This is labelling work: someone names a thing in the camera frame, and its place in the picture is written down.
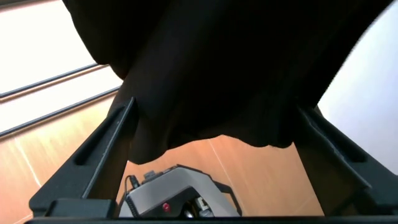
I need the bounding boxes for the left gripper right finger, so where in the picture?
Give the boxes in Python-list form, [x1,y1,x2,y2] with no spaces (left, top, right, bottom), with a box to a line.
[294,105,398,218]

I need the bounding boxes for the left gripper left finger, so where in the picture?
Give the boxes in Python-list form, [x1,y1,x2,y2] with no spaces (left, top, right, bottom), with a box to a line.
[29,96,139,218]

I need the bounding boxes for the black t-shirt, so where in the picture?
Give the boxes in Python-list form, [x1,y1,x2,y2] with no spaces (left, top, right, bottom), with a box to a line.
[62,0,394,165]

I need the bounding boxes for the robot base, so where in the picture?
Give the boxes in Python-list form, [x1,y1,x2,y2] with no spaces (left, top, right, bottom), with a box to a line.
[118,164,243,218]

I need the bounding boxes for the black clothes rack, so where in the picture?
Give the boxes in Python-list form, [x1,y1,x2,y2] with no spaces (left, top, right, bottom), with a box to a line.
[0,62,121,138]

